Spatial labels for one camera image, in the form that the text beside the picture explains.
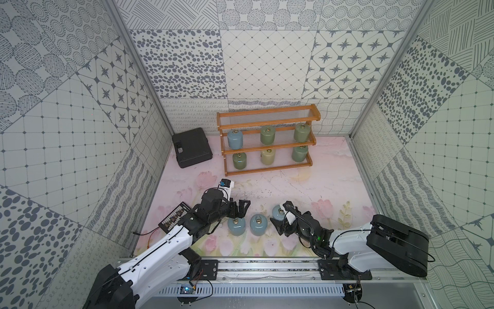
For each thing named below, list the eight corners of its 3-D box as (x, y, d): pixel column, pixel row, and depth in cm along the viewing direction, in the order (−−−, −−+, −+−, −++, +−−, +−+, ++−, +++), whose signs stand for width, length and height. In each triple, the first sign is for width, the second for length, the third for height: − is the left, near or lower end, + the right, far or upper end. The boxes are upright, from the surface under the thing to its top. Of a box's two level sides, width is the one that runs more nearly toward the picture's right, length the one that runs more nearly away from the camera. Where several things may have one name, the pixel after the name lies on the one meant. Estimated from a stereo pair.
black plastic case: (181, 170, 107) (177, 163, 102) (174, 140, 121) (171, 134, 116) (214, 159, 112) (212, 152, 107) (203, 132, 126) (201, 125, 122)
